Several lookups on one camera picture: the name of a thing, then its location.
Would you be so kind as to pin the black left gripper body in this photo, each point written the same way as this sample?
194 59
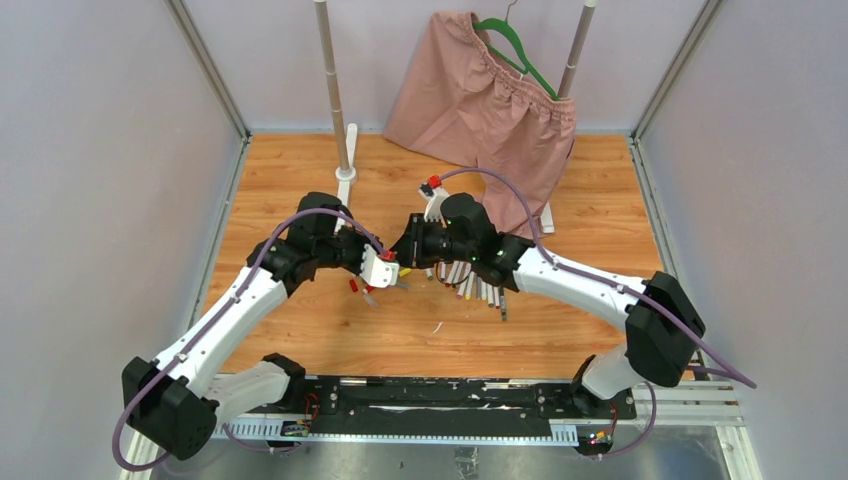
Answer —
345 249

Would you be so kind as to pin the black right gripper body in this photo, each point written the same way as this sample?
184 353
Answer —
438 246

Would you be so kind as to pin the purple cap white marker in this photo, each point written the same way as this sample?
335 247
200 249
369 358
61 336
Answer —
461 288

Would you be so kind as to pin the yellow cap white marker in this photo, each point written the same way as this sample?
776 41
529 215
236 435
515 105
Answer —
469 286

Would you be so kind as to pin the clear pen cap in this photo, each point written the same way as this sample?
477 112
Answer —
369 299

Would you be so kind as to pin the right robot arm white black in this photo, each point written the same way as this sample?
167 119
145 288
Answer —
660 324

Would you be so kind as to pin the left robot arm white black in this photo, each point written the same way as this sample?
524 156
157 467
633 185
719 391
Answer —
176 401

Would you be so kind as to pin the white garment rack left foot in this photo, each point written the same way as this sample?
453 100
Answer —
346 173

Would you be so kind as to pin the white garment rack foot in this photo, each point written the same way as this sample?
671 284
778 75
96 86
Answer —
346 173
546 220

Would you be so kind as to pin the white garment rack right foot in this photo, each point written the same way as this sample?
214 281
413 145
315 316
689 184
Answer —
546 220

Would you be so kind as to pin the pink shorts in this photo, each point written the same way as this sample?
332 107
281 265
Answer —
461 104

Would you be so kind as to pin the green clothes hanger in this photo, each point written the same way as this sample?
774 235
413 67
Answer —
522 65

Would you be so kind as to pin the grey garment rack right pole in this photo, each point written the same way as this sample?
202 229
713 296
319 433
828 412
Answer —
578 42

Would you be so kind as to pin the grey garment rack pole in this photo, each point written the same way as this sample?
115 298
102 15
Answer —
322 14
578 42

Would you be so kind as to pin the grey garment rack left pole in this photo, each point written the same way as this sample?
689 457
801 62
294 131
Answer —
322 14

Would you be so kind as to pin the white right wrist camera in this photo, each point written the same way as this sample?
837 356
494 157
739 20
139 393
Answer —
435 196

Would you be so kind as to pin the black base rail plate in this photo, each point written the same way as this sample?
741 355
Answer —
443 407

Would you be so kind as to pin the aluminium frame left post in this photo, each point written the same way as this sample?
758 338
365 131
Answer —
186 24

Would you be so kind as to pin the aluminium frame post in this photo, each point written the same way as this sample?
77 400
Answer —
186 24
693 37

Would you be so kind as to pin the aluminium frame right post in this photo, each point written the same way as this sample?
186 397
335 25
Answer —
693 37

